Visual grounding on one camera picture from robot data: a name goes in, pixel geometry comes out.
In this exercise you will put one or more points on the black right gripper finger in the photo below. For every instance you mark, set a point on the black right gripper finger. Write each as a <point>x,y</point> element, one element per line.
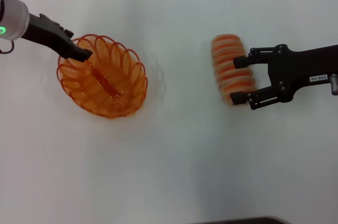
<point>240,62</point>
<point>237,98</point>

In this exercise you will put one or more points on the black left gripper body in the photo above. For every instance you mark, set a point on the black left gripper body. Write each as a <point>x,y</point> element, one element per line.
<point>50,36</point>

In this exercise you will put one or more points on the dark rounded robot base edge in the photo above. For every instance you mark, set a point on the dark rounded robot base edge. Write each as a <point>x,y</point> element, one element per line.
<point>240,220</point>

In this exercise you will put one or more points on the orange and white ridged bread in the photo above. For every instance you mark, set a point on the orange and white ridged bread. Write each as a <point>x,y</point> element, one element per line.
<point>227,47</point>

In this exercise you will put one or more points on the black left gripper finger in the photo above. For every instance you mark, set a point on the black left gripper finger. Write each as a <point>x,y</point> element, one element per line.
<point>64,56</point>
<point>83,53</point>

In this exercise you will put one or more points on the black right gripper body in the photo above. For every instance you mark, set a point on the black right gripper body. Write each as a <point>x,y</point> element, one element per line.
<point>293,70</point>

